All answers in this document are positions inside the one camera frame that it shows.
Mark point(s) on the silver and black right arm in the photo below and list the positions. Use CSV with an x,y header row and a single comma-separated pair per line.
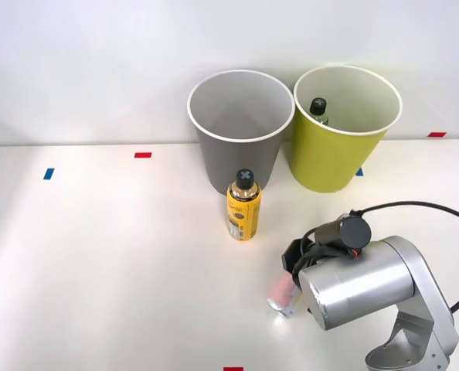
x,y
372,286

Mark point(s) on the yellow-label black-capped bottle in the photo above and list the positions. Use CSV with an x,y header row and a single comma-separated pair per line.
x,y
243,210

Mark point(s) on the grey plastic waste bin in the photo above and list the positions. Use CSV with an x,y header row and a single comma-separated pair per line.
x,y
239,158

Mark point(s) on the yellow-green plastic waste bin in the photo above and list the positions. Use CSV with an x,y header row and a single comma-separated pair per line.
x,y
324,158

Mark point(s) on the pink drink can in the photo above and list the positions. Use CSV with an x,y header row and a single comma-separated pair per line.
x,y
283,290

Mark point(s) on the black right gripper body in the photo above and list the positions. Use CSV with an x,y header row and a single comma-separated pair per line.
x,y
290,257

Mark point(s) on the clear black-capped plastic bottle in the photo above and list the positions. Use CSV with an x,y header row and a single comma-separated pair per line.
x,y
317,106

